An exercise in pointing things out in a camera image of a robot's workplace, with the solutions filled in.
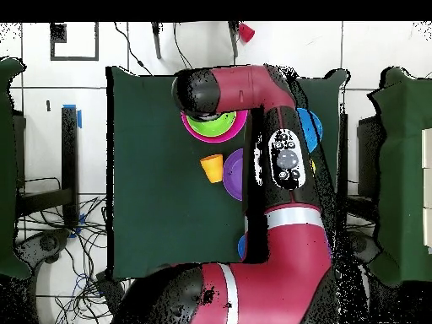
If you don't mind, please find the black table frame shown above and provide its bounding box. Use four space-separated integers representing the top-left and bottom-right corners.
13 105 80 229

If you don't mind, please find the black office chair base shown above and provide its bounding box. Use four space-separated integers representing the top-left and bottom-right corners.
14 228 70 269
350 230 381 266

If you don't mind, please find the dark green table cloth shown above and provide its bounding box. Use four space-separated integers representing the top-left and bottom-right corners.
105 65 349 284

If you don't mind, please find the pink plastic bowl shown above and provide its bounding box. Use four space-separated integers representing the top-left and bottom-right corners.
180 109 249 143

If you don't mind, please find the tangle of floor cables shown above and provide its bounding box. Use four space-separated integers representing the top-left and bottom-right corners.
16 176 129 324

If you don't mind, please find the black square floor frame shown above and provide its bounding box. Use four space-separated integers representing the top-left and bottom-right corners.
49 22 100 62

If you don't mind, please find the light blue plastic bowl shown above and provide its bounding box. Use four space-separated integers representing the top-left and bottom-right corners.
296 107 324 154

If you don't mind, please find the orange plastic cup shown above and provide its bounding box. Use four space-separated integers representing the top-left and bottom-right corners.
199 154 224 184

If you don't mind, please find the red plastic cup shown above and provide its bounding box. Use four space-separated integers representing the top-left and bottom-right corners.
238 22 257 44

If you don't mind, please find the black power strip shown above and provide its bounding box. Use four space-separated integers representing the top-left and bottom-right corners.
94 270 127 315

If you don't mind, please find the black floor cable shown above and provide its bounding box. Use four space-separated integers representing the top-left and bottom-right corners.
113 22 154 76

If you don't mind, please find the green plastic bowl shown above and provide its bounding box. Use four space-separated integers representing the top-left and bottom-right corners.
186 111 238 138

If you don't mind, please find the blue tape strip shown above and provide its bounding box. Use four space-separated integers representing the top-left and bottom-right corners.
62 104 83 129

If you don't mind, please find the grey tripod leg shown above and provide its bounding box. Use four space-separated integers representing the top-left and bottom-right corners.
228 21 240 58
150 22 164 61

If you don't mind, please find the purple plastic bowl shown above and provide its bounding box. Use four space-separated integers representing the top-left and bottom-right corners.
222 148 245 203

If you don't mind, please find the green cloth side table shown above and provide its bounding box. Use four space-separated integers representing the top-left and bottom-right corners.
366 66 432 287
0 56 32 281

